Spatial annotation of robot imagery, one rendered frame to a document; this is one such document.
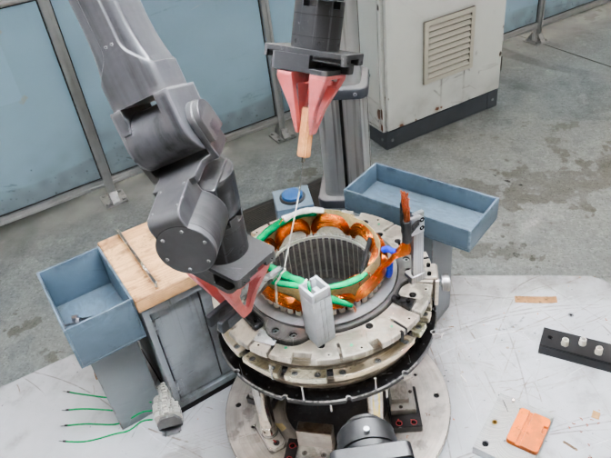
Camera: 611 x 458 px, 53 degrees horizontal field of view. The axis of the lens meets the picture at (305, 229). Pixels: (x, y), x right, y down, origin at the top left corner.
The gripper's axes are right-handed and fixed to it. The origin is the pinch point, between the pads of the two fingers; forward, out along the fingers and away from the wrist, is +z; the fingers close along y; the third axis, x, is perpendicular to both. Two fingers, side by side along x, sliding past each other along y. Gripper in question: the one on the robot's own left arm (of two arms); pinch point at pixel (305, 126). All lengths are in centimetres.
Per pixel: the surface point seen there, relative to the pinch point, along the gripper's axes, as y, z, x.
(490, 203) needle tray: 19.8, 14.7, 37.8
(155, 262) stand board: -27.2, 28.3, 7.5
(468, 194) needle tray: 15.8, 14.2, 38.5
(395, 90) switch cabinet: -54, 23, 238
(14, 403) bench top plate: -54, 63, 2
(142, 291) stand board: -24.8, 30.5, 1.4
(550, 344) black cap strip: 35, 39, 41
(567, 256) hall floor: 41, 70, 186
